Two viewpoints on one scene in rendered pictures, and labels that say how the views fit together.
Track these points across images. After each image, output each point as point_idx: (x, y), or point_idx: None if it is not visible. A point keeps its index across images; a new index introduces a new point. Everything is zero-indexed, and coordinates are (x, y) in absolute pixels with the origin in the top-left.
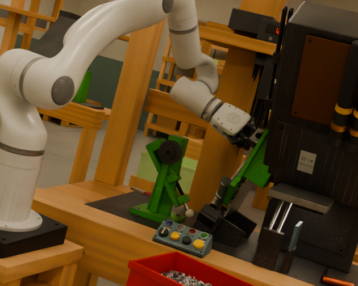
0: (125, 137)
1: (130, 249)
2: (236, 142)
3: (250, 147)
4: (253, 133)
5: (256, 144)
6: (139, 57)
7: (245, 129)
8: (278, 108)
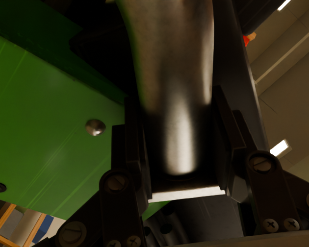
0: None
1: None
2: (46, 246)
3: (147, 83)
4: (222, 174)
5: (61, 218)
6: None
7: (259, 230)
8: None
